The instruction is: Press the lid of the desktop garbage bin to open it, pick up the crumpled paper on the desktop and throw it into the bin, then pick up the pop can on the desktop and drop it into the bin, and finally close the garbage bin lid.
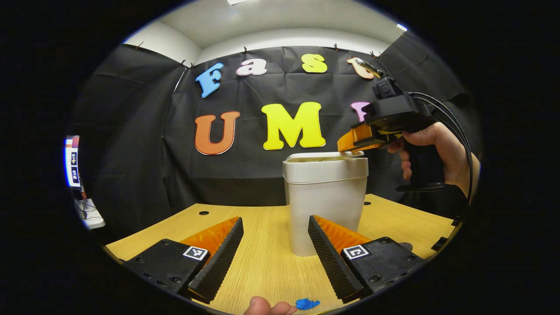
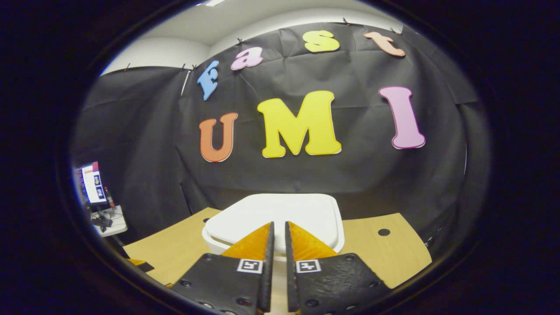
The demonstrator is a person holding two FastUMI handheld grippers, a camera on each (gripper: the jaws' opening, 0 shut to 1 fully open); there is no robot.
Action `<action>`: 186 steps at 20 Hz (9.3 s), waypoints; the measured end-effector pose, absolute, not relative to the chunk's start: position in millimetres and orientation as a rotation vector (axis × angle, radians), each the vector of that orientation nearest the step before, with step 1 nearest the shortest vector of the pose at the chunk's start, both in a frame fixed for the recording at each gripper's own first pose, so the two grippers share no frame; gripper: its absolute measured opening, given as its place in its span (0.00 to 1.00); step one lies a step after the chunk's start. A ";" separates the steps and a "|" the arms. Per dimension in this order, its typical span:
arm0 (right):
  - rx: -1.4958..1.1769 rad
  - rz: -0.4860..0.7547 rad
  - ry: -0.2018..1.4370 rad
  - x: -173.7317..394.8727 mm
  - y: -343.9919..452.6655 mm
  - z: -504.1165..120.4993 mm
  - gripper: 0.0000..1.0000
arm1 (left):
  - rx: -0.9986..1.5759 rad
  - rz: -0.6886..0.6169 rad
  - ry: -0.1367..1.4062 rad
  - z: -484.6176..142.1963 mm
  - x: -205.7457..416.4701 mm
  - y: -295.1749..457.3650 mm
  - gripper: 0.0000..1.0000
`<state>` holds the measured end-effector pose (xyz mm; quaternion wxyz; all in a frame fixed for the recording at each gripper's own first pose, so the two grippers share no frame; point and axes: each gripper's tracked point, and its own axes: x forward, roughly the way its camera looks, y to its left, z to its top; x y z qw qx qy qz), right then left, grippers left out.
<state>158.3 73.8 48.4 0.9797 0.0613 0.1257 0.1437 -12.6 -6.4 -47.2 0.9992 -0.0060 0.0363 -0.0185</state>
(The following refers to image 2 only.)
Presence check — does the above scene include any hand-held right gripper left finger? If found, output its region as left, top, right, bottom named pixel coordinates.
left=168, top=221, right=275, bottom=315

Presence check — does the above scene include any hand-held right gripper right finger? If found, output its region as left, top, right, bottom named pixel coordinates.
left=285, top=221, right=392, bottom=315

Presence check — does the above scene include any white desktop garbage bin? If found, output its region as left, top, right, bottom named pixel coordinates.
left=201, top=193, right=345, bottom=315

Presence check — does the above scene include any wooden desktop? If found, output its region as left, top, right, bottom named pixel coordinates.
left=122, top=207, right=433, bottom=290

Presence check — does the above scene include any white side table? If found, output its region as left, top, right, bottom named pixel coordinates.
left=91, top=205, right=129, bottom=237

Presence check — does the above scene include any computer monitor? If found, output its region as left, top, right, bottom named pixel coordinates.
left=79, top=162, right=108, bottom=206

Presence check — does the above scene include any black backdrop cloth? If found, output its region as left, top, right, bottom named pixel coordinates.
left=70, top=22, right=490, bottom=263

